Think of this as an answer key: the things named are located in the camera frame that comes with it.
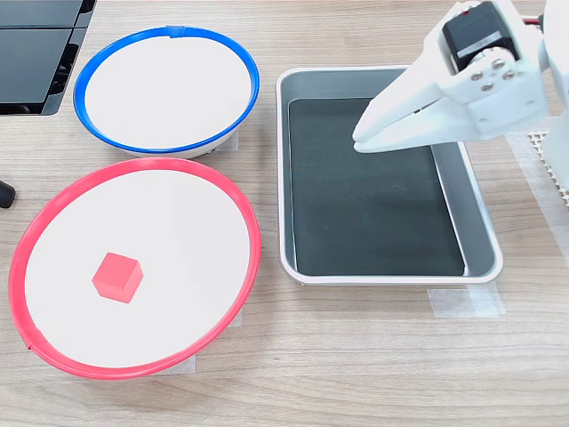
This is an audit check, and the small red cube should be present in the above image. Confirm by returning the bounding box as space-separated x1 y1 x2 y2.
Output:
91 251 145 305

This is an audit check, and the steel tray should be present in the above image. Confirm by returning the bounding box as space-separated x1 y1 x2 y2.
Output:
275 65 505 286

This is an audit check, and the black tray mat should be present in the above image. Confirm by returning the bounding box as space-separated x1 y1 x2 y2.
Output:
287 97 466 278

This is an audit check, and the clear tape strip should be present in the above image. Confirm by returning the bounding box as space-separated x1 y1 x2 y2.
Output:
148 354 197 376
426 283 507 318

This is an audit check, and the white plate with blue rim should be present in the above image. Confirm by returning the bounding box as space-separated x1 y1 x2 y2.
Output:
73 25 260 160

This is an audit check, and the white plate with red rim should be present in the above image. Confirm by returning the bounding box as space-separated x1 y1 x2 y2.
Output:
7 156 262 381

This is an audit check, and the black electronic device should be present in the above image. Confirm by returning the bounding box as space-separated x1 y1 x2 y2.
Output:
0 0 99 117

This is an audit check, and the small black rounded object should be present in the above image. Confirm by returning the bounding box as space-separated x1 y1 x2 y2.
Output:
0 179 17 210

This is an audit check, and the pale perforated base plate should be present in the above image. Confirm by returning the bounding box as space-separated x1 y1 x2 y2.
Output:
526 127 569 208

